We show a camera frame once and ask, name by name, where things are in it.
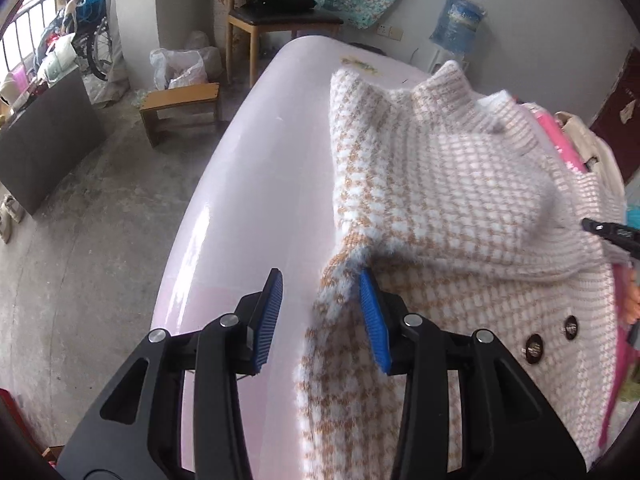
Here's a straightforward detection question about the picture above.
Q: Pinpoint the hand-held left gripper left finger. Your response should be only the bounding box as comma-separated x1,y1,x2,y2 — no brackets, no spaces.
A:
57,267,284,480

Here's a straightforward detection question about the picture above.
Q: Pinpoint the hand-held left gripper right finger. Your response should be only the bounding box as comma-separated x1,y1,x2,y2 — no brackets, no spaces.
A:
359,267,588,480

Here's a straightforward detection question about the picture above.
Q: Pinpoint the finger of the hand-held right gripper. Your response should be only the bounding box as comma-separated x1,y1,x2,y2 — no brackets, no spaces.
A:
581,217,640,263

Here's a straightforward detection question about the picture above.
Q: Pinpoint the beige white houndstooth knit coat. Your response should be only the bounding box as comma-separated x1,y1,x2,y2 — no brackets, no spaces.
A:
292,60,631,480

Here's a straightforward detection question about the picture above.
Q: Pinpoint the person's right hand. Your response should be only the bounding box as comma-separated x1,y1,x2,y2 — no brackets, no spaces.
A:
621,265,640,325

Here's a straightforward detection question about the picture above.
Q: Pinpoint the cream garment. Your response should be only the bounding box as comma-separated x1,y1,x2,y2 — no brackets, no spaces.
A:
555,110,626,196

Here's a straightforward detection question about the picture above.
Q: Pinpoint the pink floral blanket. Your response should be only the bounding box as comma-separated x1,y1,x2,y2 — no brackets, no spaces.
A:
530,107,640,448

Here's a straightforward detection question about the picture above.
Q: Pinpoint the dark red door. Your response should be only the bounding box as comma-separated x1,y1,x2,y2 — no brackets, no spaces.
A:
590,47,640,181

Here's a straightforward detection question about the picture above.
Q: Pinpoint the small wooden stool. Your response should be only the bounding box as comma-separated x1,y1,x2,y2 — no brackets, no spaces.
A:
138,82,221,149

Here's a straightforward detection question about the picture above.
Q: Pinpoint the white water dispenser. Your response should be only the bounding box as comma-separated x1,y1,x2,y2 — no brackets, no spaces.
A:
429,50,473,75

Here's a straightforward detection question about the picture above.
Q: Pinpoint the blue water bottle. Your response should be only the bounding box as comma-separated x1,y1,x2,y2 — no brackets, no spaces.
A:
429,0,488,58

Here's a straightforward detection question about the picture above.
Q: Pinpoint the white plastic bag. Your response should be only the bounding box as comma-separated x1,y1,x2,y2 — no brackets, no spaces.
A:
149,47,210,92

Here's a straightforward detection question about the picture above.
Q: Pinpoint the red box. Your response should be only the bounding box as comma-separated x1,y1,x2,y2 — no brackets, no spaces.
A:
0,387,26,417

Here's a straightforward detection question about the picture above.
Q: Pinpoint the clear plastic bag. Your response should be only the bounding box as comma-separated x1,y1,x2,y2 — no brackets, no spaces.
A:
185,30,224,78

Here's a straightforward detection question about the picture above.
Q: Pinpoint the black board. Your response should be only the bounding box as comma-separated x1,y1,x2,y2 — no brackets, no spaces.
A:
0,67,107,217

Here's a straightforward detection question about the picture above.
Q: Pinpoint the wooden chair with black seat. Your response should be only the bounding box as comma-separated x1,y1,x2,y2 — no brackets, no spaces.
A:
226,0,346,88

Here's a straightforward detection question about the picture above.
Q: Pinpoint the wheelchair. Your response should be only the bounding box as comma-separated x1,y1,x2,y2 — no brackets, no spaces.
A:
65,0,117,82

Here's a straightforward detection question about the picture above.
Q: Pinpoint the black garment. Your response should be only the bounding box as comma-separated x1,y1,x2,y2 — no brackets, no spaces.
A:
244,0,317,16

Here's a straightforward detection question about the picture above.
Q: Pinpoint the white cloth bag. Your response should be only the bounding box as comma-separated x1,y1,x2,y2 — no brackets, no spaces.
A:
35,32,76,83

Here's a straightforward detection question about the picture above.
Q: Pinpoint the metal railing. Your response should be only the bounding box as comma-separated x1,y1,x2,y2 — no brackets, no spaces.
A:
0,0,63,86

